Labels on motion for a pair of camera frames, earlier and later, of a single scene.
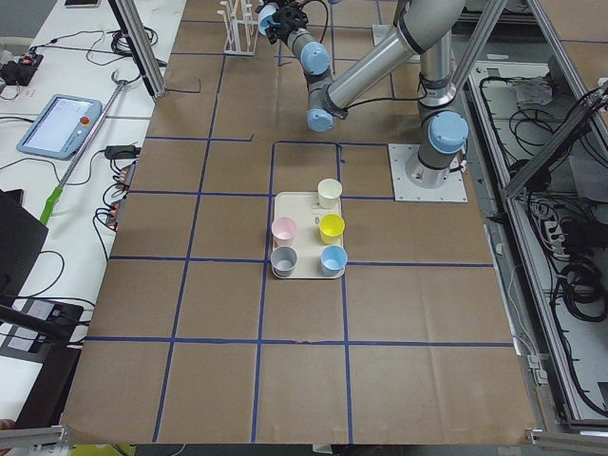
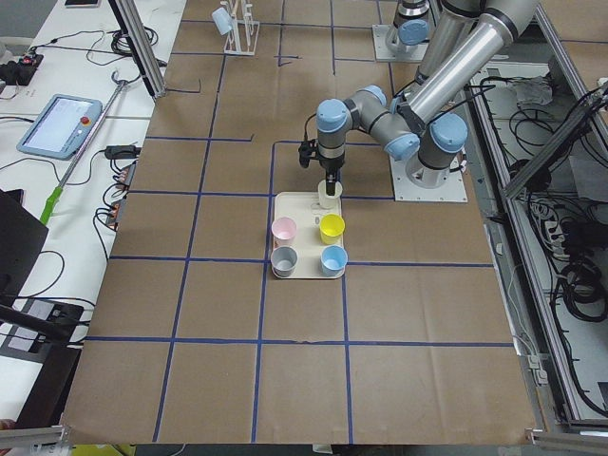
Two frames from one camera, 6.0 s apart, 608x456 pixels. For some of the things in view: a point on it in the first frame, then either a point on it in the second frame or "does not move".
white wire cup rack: [241, 30] does not move
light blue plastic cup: [267, 18] to [223, 20]
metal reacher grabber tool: [87, 146] does not move
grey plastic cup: [283, 261] does not move
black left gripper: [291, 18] to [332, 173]
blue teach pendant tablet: [60, 126] does not move
